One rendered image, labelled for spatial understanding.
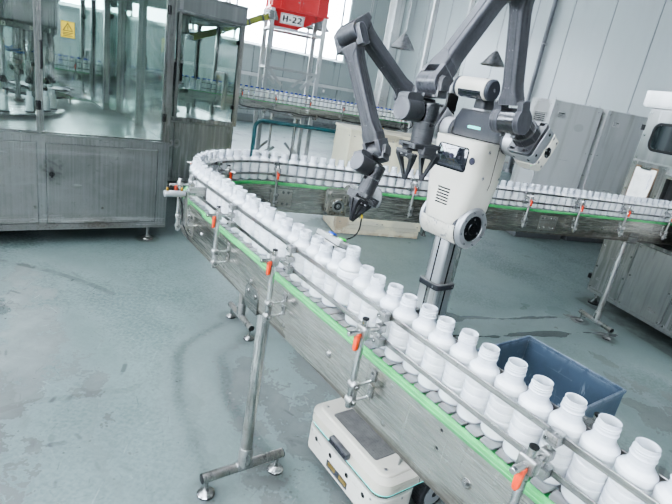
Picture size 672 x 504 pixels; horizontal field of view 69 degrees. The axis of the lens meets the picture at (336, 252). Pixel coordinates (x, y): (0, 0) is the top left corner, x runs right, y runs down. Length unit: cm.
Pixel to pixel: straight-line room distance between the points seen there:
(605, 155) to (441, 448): 708
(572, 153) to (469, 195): 583
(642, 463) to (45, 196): 415
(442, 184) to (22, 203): 339
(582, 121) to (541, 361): 607
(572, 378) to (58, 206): 384
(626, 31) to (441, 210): 1305
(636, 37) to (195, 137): 1106
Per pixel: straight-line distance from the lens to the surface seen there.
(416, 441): 117
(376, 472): 204
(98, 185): 446
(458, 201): 180
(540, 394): 97
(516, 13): 161
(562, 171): 755
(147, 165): 449
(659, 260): 493
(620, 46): 1467
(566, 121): 740
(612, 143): 800
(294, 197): 301
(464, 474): 110
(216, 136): 670
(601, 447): 95
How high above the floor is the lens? 160
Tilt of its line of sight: 19 degrees down
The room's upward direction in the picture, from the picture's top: 10 degrees clockwise
